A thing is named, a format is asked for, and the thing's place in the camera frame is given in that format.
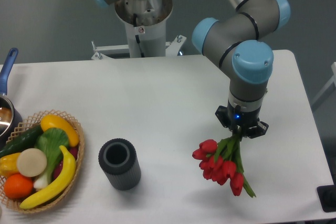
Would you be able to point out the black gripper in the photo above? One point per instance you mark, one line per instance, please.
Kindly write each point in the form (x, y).
(237, 120)

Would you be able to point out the red tulip bouquet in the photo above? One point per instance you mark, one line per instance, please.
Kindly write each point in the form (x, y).
(222, 163)

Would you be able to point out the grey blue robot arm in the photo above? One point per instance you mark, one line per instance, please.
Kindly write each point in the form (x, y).
(234, 46)

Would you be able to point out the dark grey ribbed vase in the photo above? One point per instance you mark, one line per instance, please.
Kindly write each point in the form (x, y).
(119, 161)

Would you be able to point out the black device at edge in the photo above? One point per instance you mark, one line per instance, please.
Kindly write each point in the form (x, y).
(327, 197)

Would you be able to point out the dark red vegetable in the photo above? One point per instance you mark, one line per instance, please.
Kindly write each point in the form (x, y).
(58, 169)

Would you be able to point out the yellow banana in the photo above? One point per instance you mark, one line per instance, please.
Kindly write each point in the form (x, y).
(57, 186)

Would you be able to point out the green bok choy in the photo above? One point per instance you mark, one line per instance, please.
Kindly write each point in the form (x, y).
(49, 143)

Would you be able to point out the woven wicker basket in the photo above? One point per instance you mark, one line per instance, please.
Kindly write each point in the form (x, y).
(30, 122)

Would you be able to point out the beige round disc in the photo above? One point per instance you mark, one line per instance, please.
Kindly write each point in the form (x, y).
(31, 162)

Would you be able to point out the green cucumber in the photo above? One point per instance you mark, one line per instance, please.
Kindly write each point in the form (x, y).
(22, 142)

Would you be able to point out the orange fruit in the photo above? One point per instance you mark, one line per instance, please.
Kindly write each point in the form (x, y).
(18, 186)

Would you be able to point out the yellow bell pepper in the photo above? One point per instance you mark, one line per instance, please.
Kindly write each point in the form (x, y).
(8, 165)

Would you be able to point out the white frame at right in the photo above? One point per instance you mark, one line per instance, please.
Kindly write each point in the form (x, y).
(325, 91)

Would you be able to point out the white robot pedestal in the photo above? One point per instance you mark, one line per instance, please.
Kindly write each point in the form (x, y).
(145, 27)

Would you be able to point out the blue handled saucepan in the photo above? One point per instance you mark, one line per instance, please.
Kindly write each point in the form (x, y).
(10, 117)

